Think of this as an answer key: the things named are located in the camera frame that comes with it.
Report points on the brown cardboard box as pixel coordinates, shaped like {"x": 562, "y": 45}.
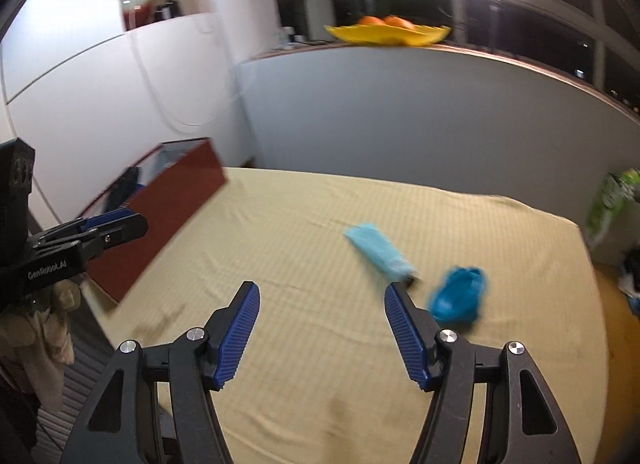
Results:
{"x": 165, "y": 224}

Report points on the orange fruit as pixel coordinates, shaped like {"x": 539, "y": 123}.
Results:
{"x": 400, "y": 22}
{"x": 371, "y": 21}

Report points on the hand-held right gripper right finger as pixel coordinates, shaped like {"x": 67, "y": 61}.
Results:
{"x": 407, "y": 334}

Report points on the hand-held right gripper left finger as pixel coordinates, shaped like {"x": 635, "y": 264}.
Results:
{"x": 235, "y": 334}

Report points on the yellow fruit plate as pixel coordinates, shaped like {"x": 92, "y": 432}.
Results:
{"x": 390, "y": 37}

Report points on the grey ribbed panel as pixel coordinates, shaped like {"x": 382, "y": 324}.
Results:
{"x": 85, "y": 369}

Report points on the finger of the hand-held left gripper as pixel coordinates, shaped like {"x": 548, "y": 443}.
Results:
{"x": 127, "y": 230}
{"x": 112, "y": 216}

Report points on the green white packet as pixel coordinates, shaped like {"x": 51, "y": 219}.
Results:
{"x": 612, "y": 199}

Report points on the yellow striped blanket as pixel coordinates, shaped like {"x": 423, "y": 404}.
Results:
{"x": 310, "y": 244}

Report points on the black container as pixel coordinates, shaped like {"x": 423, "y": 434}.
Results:
{"x": 167, "y": 8}

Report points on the person's left hand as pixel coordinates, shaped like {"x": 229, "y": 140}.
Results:
{"x": 55, "y": 334}

